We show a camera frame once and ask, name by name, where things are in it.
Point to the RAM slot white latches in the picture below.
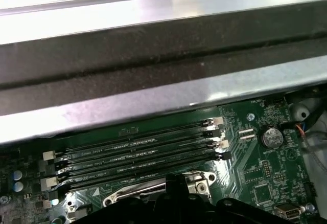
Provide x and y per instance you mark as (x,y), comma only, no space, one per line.
(127,139)
(135,163)

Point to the CPU socket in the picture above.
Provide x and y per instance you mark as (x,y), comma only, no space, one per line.
(198,180)

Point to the silver USB port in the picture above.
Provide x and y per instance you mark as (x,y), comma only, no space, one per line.
(287,211)

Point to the silver coin battery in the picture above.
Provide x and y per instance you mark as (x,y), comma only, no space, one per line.
(272,137)

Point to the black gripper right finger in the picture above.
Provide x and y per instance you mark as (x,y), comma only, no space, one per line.
(230,213)

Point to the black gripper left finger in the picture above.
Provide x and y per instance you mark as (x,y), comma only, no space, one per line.
(143,213)

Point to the black PC case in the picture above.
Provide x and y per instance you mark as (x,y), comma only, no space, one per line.
(153,55)

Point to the green motherboard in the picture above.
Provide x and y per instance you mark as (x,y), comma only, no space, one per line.
(255,162)

